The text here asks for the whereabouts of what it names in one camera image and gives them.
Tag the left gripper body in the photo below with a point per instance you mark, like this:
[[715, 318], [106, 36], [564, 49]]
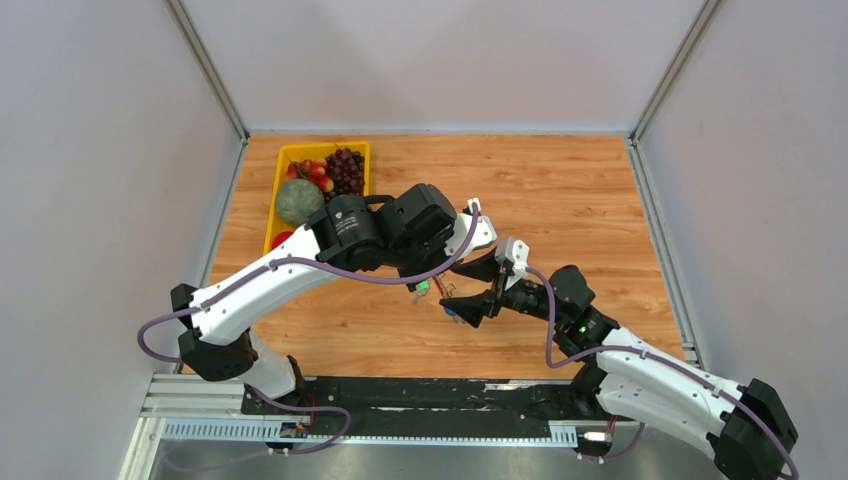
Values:
[[418, 258]]

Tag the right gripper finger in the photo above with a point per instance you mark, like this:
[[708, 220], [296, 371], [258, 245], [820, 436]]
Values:
[[486, 268], [473, 309]]

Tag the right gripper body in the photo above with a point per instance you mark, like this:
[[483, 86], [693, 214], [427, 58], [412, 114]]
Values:
[[520, 295]]

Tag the red handled key organizer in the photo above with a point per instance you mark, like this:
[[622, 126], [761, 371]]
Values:
[[447, 290]]

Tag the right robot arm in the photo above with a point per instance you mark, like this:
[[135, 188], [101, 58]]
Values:
[[744, 429]]

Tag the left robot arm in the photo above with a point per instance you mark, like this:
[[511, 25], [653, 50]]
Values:
[[377, 239]]

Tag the dark purple grapes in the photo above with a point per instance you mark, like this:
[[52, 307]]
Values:
[[346, 169]]

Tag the red peaches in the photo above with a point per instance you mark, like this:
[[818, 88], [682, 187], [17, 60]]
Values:
[[314, 171]]

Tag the green melon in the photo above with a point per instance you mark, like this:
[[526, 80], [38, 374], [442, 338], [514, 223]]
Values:
[[296, 200]]

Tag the red apple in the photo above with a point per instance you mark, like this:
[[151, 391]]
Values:
[[280, 238]]

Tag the yellow plastic tray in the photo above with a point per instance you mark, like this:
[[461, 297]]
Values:
[[300, 152]]

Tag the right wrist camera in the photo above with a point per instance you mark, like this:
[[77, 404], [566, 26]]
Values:
[[512, 254]]

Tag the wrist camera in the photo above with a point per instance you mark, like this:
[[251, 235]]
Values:
[[512, 254], [477, 228]]

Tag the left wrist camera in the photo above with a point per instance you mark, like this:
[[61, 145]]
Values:
[[477, 228]]

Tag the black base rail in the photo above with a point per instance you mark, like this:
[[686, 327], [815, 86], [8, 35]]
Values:
[[433, 412]]

